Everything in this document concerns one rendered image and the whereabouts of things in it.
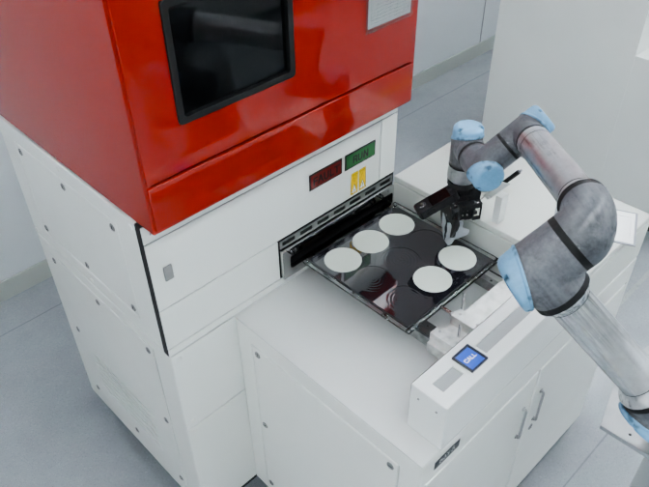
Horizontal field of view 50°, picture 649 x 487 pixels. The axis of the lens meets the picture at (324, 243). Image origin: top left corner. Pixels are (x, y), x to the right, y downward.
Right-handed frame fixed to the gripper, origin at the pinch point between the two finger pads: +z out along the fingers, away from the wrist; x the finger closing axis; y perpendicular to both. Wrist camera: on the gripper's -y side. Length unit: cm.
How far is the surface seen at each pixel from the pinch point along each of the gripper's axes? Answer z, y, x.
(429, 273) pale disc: 1.3, -8.6, -9.9
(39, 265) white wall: 82, -134, 123
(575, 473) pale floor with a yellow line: 91, 46, -26
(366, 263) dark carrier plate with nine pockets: 1.2, -23.0, -1.7
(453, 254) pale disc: 1.2, 0.4, -4.5
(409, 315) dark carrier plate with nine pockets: 1.2, -18.8, -22.7
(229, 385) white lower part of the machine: 33, -63, -6
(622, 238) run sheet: -5.5, 41.1, -17.1
